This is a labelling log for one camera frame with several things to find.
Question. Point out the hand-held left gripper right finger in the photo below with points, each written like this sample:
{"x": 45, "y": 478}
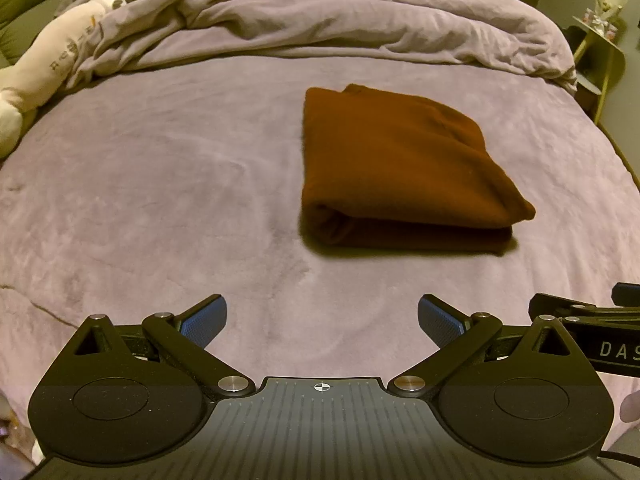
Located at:
{"x": 442, "y": 317}

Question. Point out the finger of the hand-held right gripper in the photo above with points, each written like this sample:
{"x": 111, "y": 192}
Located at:
{"x": 627, "y": 294}
{"x": 560, "y": 305}

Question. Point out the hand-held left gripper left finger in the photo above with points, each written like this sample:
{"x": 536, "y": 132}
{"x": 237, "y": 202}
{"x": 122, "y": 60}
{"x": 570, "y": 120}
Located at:
{"x": 202, "y": 317}

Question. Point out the brown knit sweater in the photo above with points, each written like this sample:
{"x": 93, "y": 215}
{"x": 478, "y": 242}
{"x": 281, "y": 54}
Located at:
{"x": 400, "y": 170}

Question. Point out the person's right hand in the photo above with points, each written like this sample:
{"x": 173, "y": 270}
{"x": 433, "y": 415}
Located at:
{"x": 631, "y": 407}

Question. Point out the purple fleece blanket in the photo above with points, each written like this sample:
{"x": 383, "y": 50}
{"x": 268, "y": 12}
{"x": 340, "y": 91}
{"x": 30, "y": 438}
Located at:
{"x": 150, "y": 185}

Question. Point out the yellow side table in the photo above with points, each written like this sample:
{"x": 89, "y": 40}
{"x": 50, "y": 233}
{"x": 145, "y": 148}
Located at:
{"x": 602, "y": 65}

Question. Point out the paper-wrapped bouquet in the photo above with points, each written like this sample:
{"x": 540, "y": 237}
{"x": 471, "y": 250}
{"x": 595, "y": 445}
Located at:
{"x": 604, "y": 7}

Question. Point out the white plush toy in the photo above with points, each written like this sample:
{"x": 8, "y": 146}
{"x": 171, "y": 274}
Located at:
{"x": 45, "y": 65}

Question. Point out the crumpled purple duvet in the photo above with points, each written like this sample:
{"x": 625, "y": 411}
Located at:
{"x": 325, "y": 10}

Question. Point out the green pillow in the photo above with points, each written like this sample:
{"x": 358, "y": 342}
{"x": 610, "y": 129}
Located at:
{"x": 25, "y": 15}

